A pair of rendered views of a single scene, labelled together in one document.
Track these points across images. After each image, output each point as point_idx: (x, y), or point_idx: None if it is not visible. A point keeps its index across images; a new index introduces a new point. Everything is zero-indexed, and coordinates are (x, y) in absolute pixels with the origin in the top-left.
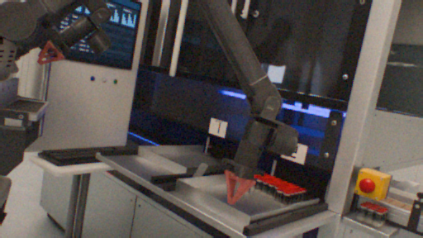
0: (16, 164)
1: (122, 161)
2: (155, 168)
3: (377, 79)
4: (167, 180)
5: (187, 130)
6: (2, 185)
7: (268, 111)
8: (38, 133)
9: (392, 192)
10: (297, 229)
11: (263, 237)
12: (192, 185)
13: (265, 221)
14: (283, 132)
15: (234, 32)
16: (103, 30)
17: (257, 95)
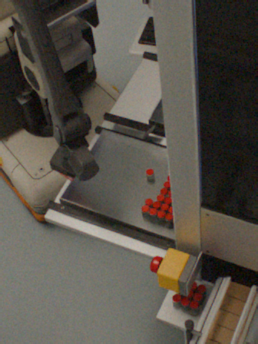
0: (33, 59)
1: (145, 74)
2: (153, 100)
3: (180, 178)
4: (117, 122)
5: None
6: (71, 54)
7: (55, 135)
8: (97, 20)
9: (216, 303)
10: (98, 237)
11: (57, 217)
12: (121, 140)
13: (73, 210)
14: (75, 159)
15: (36, 57)
16: None
17: (51, 117)
